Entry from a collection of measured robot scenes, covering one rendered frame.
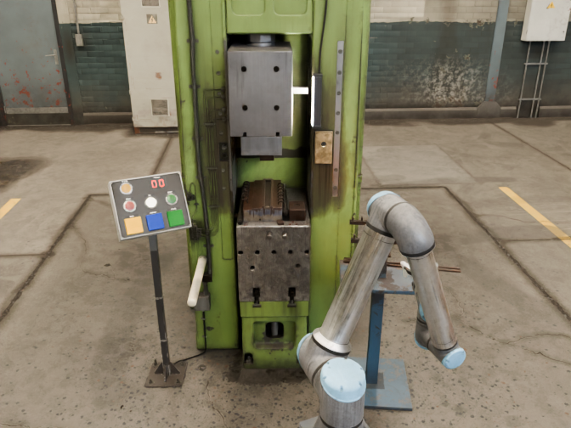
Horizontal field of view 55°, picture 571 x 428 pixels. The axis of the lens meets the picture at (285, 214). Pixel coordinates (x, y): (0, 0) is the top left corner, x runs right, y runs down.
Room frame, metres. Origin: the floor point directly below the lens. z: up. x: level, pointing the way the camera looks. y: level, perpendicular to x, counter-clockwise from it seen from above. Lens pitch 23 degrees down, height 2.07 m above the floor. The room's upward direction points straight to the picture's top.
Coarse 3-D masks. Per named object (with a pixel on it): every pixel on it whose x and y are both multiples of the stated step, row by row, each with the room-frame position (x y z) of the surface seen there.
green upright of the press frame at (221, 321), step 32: (192, 0) 2.72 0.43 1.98; (224, 0) 2.73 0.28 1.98; (224, 32) 2.72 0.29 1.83; (224, 64) 2.72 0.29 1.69; (192, 96) 2.72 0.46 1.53; (192, 128) 2.72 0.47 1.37; (224, 128) 2.72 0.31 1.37; (192, 160) 2.72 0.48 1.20; (224, 160) 2.73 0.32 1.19; (192, 192) 2.71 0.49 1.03; (224, 192) 2.72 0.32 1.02; (224, 224) 2.72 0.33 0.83; (192, 256) 2.71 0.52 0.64; (224, 256) 2.72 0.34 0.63; (224, 288) 2.72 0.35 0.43; (224, 320) 2.72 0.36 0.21
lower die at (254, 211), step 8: (256, 184) 2.93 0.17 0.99; (264, 184) 2.90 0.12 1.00; (272, 184) 2.90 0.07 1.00; (280, 184) 2.92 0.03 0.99; (256, 192) 2.81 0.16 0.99; (272, 192) 2.78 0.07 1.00; (248, 200) 2.71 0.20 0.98; (256, 200) 2.68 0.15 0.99; (272, 200) 2.66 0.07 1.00; (248, 208) 2.60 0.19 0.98; (256, 208) 2.58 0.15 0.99; (272, 208) 2.58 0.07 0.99; (280, 208) 2.58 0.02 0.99; (248, 216) 2.58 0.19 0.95; (256, 216) 2.58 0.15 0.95; (264, 216) 2.58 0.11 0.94; (272, 216) 2.58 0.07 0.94; (280, 216) 2.58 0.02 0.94
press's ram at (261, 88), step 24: (240, 48) 2.67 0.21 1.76; (264, 48) 2.67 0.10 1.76; (288, 48) 2.67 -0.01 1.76; (240, 72) 2.58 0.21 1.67; (264, 72) 2.58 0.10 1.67; (288, 72) 2.59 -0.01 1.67; (240, 96) 2.58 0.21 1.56; (264, 96) 2.58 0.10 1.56; (288, 96) 2.59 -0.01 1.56; (240, 120) 2.58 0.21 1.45; (264, 120) 2.58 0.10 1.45; (288, 120) 2.58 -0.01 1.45
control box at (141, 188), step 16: (160, 176) 2.50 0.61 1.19; (176, 176) 2.53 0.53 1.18; (112, 192) 2.38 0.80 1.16; (144, 192) 2.43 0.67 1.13; (160, 192) 2.46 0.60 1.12; (176, 192) 2.49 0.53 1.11; (112, 208) 2.40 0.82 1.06; (144, 208) 2.39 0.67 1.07; (160, 208) 2.42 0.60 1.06; (176, 208) 2.44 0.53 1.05; (144, 224) 2.35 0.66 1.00
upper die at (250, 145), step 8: (248, 144) 2.58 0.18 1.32; (256, 144) 2.58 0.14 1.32; (264, 144) 2.58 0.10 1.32; (272, 144) 2.58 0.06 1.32; (280, 144) 2.58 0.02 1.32; (248, 152) 2.58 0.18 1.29; (256, 152) 2.58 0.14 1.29; (264, 152) 2.58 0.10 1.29; (272, 152) 2.58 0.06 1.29; (280, 152) 2.58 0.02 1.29
